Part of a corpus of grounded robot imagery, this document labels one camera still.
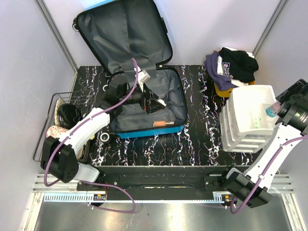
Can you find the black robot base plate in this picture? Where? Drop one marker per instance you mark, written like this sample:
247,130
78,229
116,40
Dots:
158,179

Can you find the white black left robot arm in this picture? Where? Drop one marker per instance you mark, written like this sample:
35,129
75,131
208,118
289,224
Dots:
59,155

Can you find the white divided organizer tray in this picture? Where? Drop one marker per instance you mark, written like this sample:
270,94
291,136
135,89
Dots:
245,126

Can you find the black bowl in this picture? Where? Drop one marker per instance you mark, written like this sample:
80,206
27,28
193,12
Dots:
67,115

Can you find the orange plastic basket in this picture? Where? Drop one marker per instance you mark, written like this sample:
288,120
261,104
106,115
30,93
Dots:
224,89

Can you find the white pink-tipped bottle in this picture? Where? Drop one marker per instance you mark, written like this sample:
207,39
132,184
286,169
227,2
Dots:
273,109

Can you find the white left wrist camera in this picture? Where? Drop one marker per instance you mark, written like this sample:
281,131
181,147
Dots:
141,76

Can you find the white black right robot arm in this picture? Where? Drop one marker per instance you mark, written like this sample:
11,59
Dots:
251,186

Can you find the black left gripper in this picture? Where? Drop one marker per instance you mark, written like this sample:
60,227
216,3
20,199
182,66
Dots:
153,105

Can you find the aluminium frame rail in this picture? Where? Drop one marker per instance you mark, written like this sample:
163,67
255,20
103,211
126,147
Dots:
132,204

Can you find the pink patterned cup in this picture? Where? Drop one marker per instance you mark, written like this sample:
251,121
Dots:
56,131

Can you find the black wire dish rack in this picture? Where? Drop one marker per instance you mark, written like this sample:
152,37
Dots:
84,100

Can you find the brown small tube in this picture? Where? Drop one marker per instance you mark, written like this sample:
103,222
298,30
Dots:
162,123

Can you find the black garment with label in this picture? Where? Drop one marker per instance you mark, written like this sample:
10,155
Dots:
239,63

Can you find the blue fish-print suitcase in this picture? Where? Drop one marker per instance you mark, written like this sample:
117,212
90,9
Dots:
128,34

